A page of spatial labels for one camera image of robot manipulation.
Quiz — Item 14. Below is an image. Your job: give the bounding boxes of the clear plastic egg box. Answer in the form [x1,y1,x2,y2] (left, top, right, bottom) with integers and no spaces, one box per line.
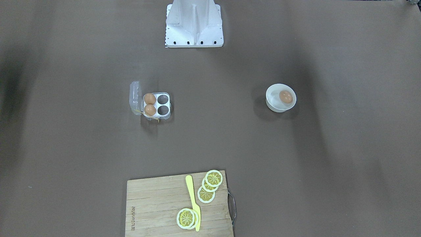
[129,81,171,121]

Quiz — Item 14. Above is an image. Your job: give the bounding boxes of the brown egg from bowl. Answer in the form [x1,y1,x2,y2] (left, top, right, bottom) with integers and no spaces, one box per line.
[279,90,293,104]

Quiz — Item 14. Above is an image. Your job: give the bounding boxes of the white bowl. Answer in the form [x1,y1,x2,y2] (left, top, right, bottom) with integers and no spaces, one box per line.
[265,84,297,113]

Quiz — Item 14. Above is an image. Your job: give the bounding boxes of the yellow plastic knife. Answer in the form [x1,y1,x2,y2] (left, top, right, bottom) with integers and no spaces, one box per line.
[185,174,201,232]

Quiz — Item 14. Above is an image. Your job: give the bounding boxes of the lemon slice front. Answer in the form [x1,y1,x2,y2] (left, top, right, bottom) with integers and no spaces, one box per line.
[176,208,198,229]

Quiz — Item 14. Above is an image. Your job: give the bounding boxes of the wooden cutting board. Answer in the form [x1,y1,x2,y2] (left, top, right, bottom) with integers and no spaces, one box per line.
[125,171,234,237]

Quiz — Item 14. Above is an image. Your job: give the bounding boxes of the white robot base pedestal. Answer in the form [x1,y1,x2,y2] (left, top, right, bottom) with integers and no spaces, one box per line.
[164,0,224,48]

